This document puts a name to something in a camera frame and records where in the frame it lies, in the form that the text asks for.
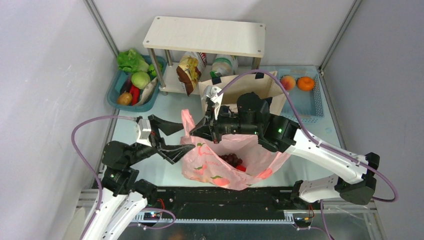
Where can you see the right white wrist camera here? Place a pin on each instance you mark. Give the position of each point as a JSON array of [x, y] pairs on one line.
[[213, 93]]

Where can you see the beige canvas tote bag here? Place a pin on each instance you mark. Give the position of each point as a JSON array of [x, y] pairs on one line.
[[262, 85]]

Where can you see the round green cabbage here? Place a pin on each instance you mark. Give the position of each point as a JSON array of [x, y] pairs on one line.
[[140, 79]]

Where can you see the orange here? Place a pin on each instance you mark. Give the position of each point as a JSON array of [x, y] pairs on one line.
[[306, 83]]

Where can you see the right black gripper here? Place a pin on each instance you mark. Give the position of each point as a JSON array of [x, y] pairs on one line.
[[215, 124]]

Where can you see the peach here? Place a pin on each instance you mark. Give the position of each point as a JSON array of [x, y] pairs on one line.
[[288, 82]]

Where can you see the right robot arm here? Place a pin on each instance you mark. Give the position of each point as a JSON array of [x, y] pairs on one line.
[[352, 179]]

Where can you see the red apple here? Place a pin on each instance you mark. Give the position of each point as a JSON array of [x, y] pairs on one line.
[[241, 168]]

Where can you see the green bell pepper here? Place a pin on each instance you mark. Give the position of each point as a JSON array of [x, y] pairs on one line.
[[152, 71]]

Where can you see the white wooden two-tier shelf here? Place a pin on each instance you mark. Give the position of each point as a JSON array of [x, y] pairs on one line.
[[168, 33]]

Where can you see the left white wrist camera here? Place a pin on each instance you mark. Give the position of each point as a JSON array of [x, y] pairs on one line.
[[143, 131]]

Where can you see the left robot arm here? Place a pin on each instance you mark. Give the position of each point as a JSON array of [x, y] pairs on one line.
[[121, 196]]

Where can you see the teal plastic vegetable basket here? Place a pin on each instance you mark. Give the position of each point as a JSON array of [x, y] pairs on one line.
[[122, 83]]

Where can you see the green white snack bag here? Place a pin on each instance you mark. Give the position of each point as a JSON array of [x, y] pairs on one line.
[[224, 65]]

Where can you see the green leafy lettuce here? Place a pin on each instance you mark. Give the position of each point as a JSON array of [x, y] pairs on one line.
[[131, 61]]

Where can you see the brown potato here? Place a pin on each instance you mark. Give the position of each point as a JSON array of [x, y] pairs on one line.
[[125, 99]]

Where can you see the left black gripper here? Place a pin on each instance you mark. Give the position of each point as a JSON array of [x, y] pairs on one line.
[[154, 136]]

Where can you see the dark red grape bunch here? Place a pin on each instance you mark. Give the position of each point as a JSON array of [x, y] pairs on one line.
[[232, 159]]

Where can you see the brown chips bag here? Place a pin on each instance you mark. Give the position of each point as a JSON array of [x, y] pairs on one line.
[[190, 69]]

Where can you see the silver grey fish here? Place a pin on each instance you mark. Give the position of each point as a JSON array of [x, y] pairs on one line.
[[147, 92]]

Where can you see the red chili pepper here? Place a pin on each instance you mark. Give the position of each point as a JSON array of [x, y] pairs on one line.
[[135, 93]]

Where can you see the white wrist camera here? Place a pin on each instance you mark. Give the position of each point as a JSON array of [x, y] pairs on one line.
[[143, 131], [213, 93]]

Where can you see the pink plastic grocery bag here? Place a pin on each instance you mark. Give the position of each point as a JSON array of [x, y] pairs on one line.
[[204, 163]]

